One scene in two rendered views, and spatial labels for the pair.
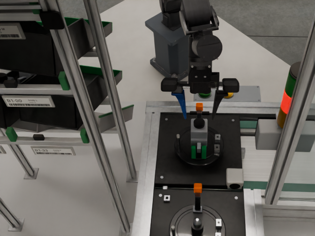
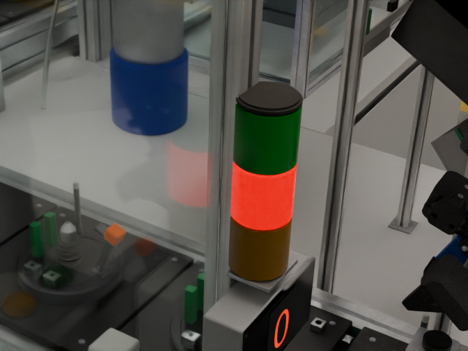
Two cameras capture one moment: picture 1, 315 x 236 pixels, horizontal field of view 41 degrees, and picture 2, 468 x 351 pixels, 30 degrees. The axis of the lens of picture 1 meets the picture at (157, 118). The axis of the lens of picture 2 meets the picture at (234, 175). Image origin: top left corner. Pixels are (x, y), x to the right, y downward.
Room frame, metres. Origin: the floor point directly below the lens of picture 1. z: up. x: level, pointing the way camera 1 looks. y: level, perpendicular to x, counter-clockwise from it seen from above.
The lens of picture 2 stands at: (0.68, -0.84, 1.70)
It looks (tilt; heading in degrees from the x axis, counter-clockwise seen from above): 31 degrees down; 110
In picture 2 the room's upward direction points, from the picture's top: 3 degrees clockwise
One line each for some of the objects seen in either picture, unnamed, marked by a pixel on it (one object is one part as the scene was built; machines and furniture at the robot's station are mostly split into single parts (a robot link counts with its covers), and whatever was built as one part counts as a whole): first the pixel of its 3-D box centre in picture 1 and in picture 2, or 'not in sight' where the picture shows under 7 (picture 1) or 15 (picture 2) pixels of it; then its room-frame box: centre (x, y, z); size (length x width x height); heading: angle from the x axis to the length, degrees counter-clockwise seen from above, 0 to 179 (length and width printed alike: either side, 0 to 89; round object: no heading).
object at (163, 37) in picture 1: (175, 44); not in sight; (1.10, -0.10, 0.96); 0.15 x 0.15 x 0.20; 33
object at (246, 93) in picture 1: (226, 99); not in sight; (0.85, -0.23, 0.93); 0.21 x 0.07 x 0.06; 80
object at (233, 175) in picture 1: (234, 179); not in sight; (0.54, -0.19, 0.97); 0.05 x 0.05 x 0.04; 80
